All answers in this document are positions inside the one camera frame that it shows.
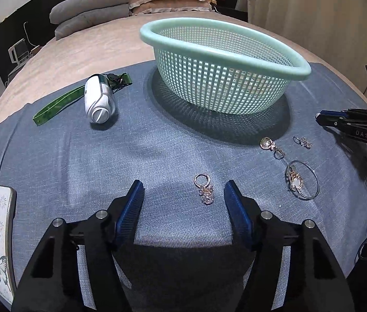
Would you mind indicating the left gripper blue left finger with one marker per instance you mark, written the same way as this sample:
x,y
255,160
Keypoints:
x,y
127,221

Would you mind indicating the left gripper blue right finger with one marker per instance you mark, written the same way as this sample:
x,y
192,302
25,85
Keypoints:
x,y
240,220

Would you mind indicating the large silver hoop bangle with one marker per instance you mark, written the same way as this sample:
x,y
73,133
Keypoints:
x,y
302,180

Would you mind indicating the small crystal earring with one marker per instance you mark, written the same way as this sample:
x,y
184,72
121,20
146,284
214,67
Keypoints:
x,y
302,142

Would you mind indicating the blue denim cloth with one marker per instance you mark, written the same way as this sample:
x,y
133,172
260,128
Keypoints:
x,y
184,256

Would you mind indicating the beige curtain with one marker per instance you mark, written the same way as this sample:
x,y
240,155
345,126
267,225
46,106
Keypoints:
x,y
334,30

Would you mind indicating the white handheld device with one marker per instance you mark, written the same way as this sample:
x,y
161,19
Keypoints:
x,y
99,99

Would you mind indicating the white phone butterfly case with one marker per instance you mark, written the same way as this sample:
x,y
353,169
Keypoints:
x,y
7,212

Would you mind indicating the mint green plastic basket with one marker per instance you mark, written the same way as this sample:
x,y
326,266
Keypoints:
x,y
222,66

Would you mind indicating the beige bed cover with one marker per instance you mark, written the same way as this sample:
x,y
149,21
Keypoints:
x,y
102,48

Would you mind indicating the grey nightstand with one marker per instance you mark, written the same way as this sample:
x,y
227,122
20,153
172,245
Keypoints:
x,y
14,72

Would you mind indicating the black headboard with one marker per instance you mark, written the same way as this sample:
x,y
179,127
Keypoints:
x,y
17,39

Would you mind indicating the grey folded blanket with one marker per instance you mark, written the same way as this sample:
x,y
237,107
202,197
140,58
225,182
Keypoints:
x,y
72,16

